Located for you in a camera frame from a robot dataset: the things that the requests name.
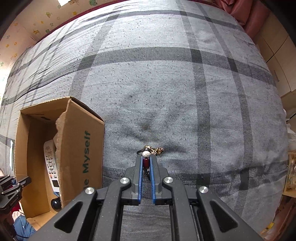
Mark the gold keychain with carabiner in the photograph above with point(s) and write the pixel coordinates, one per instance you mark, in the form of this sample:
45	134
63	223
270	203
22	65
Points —
146	153

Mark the blue jacket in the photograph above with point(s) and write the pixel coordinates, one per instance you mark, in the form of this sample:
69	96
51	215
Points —
24	230

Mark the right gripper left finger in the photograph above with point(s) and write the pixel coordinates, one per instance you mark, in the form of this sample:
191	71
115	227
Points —
133	194

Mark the white remote control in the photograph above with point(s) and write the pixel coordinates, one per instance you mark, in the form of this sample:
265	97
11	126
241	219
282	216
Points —
51	165

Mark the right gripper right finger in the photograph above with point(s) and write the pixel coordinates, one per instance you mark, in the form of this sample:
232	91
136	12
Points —
160	195

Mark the white smartphone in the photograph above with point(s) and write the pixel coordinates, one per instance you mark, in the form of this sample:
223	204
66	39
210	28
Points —
11	155

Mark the brown cardboard box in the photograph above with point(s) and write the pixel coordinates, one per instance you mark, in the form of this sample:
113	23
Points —
78	135

